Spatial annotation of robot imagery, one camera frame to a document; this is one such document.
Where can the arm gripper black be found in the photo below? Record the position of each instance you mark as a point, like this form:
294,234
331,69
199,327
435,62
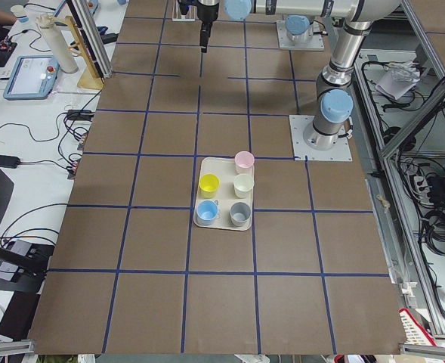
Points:
207,12

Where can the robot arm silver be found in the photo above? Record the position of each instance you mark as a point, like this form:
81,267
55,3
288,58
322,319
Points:
334,103
295,32

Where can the white cup rack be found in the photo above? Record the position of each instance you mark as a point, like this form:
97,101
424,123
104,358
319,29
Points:
180,13

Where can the pink cup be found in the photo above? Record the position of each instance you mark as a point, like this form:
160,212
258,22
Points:
244,162

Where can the yellow cup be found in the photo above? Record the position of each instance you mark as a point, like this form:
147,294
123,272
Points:
209,185

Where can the cream white cup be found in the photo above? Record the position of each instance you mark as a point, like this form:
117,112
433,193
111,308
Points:
243,185

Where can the grey cup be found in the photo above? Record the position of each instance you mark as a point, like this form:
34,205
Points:
240,213

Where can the wooden stand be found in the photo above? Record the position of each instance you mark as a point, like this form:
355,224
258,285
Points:
90,78

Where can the white cylinder roll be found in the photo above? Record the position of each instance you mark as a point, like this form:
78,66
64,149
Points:
57,43

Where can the black usb hub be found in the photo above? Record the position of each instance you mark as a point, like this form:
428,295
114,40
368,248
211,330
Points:
79,115

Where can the blue teach pendant tablet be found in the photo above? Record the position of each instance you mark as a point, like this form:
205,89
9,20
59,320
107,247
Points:
32,78

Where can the beige plastic tray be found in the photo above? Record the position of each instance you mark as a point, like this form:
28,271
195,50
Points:
225,170

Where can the crumpled white paper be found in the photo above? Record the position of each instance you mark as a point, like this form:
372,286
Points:
398,79

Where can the black power adapter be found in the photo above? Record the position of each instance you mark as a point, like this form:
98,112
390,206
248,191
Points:
10,162

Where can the black monitor stand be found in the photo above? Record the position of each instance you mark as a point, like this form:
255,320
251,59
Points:
23,265

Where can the red white box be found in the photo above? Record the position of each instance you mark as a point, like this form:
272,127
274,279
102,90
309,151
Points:
415,333

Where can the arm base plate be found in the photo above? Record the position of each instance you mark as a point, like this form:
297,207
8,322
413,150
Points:
308,144
312,40

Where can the aluminium frame post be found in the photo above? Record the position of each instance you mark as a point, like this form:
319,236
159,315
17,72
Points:
91,38

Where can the light blue handled cup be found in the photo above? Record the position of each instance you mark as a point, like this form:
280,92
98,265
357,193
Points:
207,212

